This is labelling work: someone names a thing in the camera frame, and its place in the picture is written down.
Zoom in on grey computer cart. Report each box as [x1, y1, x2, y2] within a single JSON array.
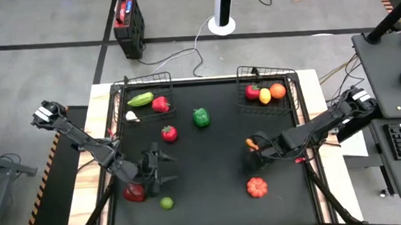
[[351, 30, 401, 205]]

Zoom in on white paper sheet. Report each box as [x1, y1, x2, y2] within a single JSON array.
[[339, 126, 369, 159]]

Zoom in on red and black power box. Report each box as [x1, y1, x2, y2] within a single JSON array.
[[111, 0, 148, 61]]

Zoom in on tan cable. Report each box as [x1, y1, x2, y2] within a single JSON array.
[[317, 53, 360, 85]]

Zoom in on black table mat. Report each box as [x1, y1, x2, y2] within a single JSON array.
[[103, 76, 320, 225]]

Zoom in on black floor mat striped edge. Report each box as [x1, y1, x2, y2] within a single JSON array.
[[11, 104, 97, 225]]

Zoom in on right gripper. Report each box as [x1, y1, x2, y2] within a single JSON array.
[[242, 130, 285, 176]]

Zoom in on yellow lemon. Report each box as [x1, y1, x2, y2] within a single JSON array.
[[258, 87, 272, 105]]

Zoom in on green lime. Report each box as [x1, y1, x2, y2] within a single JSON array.
[[159, 196, 175, 211]]

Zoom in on bright red bell pepper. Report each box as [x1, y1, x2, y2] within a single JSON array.
[[151, 95, 171, 114]]

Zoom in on black monitor pole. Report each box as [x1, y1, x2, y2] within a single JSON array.
[[363, 0, 401, 46]]

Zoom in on thin black cables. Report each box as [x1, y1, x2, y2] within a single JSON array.
[[333, 59, 368, 102]]

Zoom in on green cucumber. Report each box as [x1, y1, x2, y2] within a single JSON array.
[[126, 91, 155, 108]]

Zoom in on dark red bell pepper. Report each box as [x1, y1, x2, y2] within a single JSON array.
[[123, 184, 147, 203]]

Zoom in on green bell pepper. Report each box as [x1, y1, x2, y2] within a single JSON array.
[[192, 107, 211, 129]]

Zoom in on white garlic bulb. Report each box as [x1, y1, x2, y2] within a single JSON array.
[[125, 110, 141, 123]]

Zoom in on black white pole with base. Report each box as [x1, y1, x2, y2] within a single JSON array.
[[205, 0, 237, 38]]

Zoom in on black floor cable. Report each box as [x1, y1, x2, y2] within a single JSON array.
[[136, 47, 205, 82]]

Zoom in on orange fruit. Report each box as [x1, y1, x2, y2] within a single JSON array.
[[269, 82, 288, 100]]

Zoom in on grey metal stand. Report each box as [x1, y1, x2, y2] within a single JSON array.
[[0, 138, 41, 225]]

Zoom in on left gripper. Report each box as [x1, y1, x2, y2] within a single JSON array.
[[138, 141, 180, 198]]

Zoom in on orange pumpkin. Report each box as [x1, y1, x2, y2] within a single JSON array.
[[246, 176, 269, 199]]

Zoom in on black wire basket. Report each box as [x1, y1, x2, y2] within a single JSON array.
[[109, 71, 178, 127], [234, 63, 301, 118]]

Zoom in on white floor cable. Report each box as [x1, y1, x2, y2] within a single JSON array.
[[146, 15, 218, 77]]

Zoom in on black cart base beam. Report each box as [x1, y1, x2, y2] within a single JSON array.
[[335, 109, 386, 143]]

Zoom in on red strawberry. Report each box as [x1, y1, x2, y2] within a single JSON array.
[[244, 84, 262, 100]]

